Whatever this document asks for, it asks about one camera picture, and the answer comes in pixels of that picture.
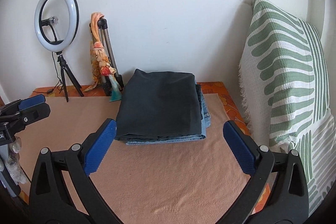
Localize silver folded tripod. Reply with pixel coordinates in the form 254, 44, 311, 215
97, 16, 124, 92

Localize black mini tripod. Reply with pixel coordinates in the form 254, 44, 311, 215
56, 51, 85, 103

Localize white ring light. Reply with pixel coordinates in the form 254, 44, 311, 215
34, 0, 79, 55

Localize black ring light cable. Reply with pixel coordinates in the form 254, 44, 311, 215
32, 52, 64, 97

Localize folded light blue jeans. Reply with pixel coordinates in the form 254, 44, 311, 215
124, 84, 211, 145

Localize orange floral bedsheet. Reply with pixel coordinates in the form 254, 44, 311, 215
15, 81, 271, 224

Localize black pants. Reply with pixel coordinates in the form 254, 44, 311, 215
115, 69, 201, 142

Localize green white patterned cushion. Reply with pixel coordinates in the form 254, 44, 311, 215
239, 0, 335, 212

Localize left gloved hand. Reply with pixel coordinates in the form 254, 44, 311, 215
1, 137, 28, 184

